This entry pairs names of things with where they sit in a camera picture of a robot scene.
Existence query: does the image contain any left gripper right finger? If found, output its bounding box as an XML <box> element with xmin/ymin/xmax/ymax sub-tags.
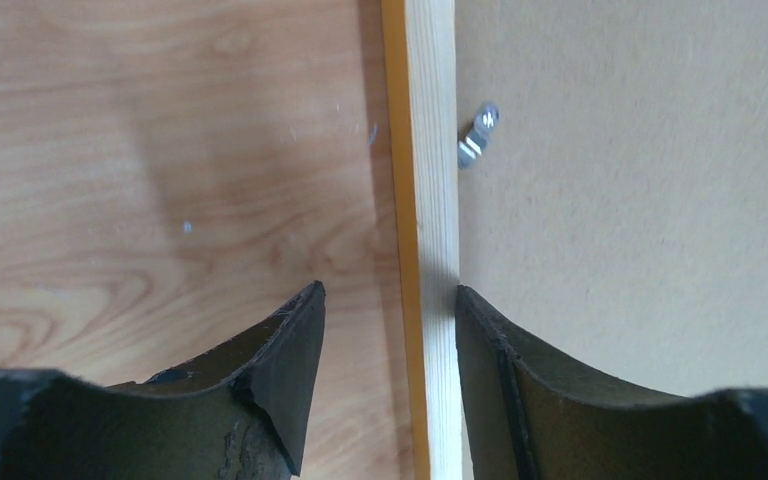
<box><xmin>455</xmin><ymin>286</ymin><xmax>768</xmax><ymax>479</ymax></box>

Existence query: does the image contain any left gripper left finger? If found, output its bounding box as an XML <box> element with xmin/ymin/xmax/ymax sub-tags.
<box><xmin>0</xmin><ymin>281</ymin><xmax>326</xmax><ymax>479</ymax></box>

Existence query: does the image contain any brown backing board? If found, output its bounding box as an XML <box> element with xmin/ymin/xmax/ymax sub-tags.
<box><xmin>456</xmin><ymin>1</ymin><xmax>768</xmax><ymax>397</ymax></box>

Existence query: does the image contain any wooden picture frame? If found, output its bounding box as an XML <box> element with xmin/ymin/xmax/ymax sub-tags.
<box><xmin>381</xmin><ymin>1</ymin><xmax>464</xmax><ymax>479</ymax></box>

